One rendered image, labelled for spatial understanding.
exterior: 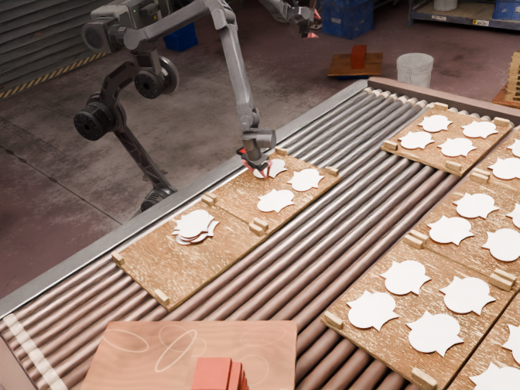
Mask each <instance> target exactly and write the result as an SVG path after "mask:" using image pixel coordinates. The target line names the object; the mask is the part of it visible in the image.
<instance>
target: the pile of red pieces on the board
mask: <svg viewBox="0 0 520 390"><path fill-rule="evenodd" d="M191 390H249V387H248V385H247V378H245V371H244V370H242V363H241V362H233V361H231V358H230V357H199V358H198V359H197V365H196V368H195V372H194V376H193V383H192V387H191Z"/></svg>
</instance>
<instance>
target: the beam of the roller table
mask: <svg viewBox="0 0 520 390"><path fill-rule="evenodd" d="M365 88H368V81H367V80H363V79H360V80H358V81H356V82H355V83H353V84H352V85H350V86H349V87H346V88H345V89H343V90H342V91H340V92H338V93H337V94H335V95H334V96H332V97H330V98H328V99H327V100H325V101H324V102H322V103H321V104H318V105H317V106H316V107H314V108H312V109H311V110H309V111H308V112H306V113H304V114H303V115H300V116H299V117H298V118H296V119H294V120H293V121H291V122H290V123H288V124H287V125H284V126H283V127H281V128H280V129H278V130H276V131H275V134H276V139H277V141H276V145H279V144H280V143H282V142H284V141H285V140H287V139H288V138H290V137H291V136H293V135H295V134H296V133H297V132H299V131H301V130H302V129H304V128H305V127H307V126H308V125H310V124H312V123H314V122H315V121H316V120H318V119H319V118H322V117H323V116H324V115H326V114H328V113H329V112H331V111H332V110H334V109H335V108H337V107H339V106H340V105H342V104H343V103H345V102H346V101H348V100H350V99H351V98H353V97H354V96H356V95H357V94H359V93H361V92H362V91H363V90H364V89H365ZM241 161H242V159H241V156H240V155H236V156H234V157H232V158H231V159H229V160H228V161H226V162H224V163H222V164H221V165H219V166H218V167H216V168H214V169H212V170H211V171H210V172H208V173H206V174H204V175H203V176H201V177H200V178H198V179H197V180H194V181H193V182H192V183H190V184H188V185H187V186H185V187H184V188H182V189H180V190H178V191H176V192H175V193H174V194H172V195H170V196H169V197H167V198H166V199H164V200H162V201H160V202H159V203H157V204H156V205H154V206H152V207H150V208H149V209H148V210H146V211H144V212H142V213H141V214H139V215H138V216H136V217H134V218H132V219H131V220H130V221H128V222H126V223H124V224H123V225H122V226H120V227H118V228H116V229H114V230H113V231H112V232H110V233H108V234H106V235H105V236H104V237H102V238H100V239H98V240H97V241H95V242H94V243H92V244H90V245H88V246H87V247H86V248H84V249H82V250H80V251H79V252H77V253H76V254H74V255H72V256H70V257H69V258H67V259H66V260H64V261H62V262H61V263H60V264H58V265H56V266H54V267H52V268H51V269H50V270H48V271H46V272H44V273H43V274H42V275H39V276H38V277H36V278H35V279H33V280H32V281H30V282H28V283H26V284H25V285H24V286H22V287H20V288H18V289H17V290H15V291H14V292H12V293H10V294H8V295H7V296H5V297H4V298H2V299H0V321H2V320H3V319H4V318H5V317H6V316H8V315H9V314H10V313H14V312H16V311H17V310H20V309H21V308H23V307H24V306H25V305H27V304H29V303H31V302H32V301H33V300H34V299H37V298H38V297H40V296H41V295H42V294H44V293H46V292H48V291H49V290H51V289H52V288H54V287H55V286H57V285H59V284H60V283H62V282H63V281H65V280H66V279H68V278H70V277H71V276H72V275H74V274H76V273H78V272H79V271H80V270H82V269H84V268H86V267H87V266H89V265H90V264H91V263H93V262H95V261H97V260H98V259H99V258H101V257H103V256H104V255H106V254H107V253H109V252H110V251H112V250H114V249H115V248H117V247H118V246H120V245H122V244H123V243H125V242H126V241H128V240H129V239H131V238H133V237H134V236H136V235H137V234H139V233H140V232H142V231H144V230H145V229H146V228H148V227H150V226H151V225H153V224H154V223H156V222H157V221H159V220H161V219H163V218H164V217H165V216H167V215H168V214H171V213H172V212H174V211H175V210H176V209H178V208H180V207H182V206H183V205H184V204H186V203H188V202H189V201H191V200H192V199H193V198H195V197H197V196H199V195H200V194H202V193H203V192H205V191H206V190H208V189H210V188H211V187H213V186H214V185H216V184H217V183H219V182H220V181H222V180H224V179H225V178H227V177H229V176H230V175H231V174H233V173H235V172H237V171H238V170H239V169H241V168H242V167H244V166H245V165H243V164H242V163H241Z"/></svg>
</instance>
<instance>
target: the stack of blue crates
mask: <svg viewBox="0 0 520 390"><path fill-rule="evenodd" d="M163 41H164V42H165V44H166V48H167V49H170V50H175V51H178V52H182V51H184V50H186V49H189V48H190V47H192V46H196V45H197V44H198V41H197V37H196V33H195V27H194V23H193V22H192V23H190V24H188V25H186V26H184V27H183V28H181V29H178V30H177V31H175V32H172V33H171V34H169V35H168V36H165V37H163Z"/></svg>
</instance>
